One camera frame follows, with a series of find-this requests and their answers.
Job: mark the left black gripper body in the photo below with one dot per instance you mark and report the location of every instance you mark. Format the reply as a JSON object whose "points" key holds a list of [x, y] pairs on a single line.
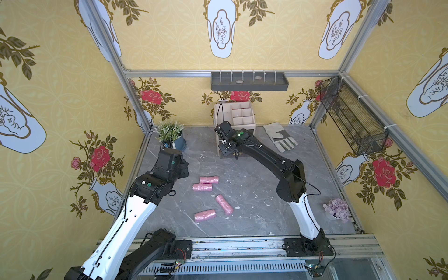
{"points": [[181, 167]]}

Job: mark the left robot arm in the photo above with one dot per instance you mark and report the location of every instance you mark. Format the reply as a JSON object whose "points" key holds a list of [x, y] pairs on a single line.
{"points": [[110, 260]]}

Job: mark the beige drawer organizer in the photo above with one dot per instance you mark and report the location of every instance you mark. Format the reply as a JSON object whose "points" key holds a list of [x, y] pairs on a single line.
{"points": [[239, 115]]}

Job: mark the black wire mesh basket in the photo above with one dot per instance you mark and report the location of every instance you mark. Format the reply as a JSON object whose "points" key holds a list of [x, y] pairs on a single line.
{"points": [[362, 130]]}

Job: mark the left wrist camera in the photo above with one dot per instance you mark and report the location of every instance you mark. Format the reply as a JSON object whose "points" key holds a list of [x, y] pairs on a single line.
{"points": [[166, 157]]}

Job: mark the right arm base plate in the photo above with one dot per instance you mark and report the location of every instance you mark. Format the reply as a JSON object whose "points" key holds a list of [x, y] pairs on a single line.
{"points": [[303, 247]]}

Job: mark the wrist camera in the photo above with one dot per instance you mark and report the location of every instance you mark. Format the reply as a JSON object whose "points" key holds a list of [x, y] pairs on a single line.
{"points": [[166, 157], [225, 131]]}

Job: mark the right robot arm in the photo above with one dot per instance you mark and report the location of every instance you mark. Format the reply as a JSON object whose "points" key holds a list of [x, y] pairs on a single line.
{"points": [[291, 187]]}

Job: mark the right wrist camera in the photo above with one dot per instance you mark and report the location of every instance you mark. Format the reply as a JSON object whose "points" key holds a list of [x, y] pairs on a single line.
{"points": [[225, 131]]}

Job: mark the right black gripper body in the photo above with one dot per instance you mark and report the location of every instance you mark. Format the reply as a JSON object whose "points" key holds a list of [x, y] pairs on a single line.
{"points": [[227, 149]]}

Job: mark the pink trash bag roll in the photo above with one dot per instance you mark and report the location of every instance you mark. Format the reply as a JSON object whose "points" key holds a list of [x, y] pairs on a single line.
{"points": [[209, 180], [204, 216], [228, 209], [202, 187]]}

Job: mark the grey work glove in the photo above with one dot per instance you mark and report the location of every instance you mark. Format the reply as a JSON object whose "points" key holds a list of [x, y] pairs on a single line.
{"points": [[282, 140]]}

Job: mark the grey wall shelf tray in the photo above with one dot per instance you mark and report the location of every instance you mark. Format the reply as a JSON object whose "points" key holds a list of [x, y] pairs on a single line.
{"points": [[269, 81]]}

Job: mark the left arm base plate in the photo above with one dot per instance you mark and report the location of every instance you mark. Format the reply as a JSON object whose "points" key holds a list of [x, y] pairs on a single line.
{"points": [[182, 250]]}

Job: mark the potted green plant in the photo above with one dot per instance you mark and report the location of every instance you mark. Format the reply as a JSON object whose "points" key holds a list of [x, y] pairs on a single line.
{"points": [[171, 135]]}

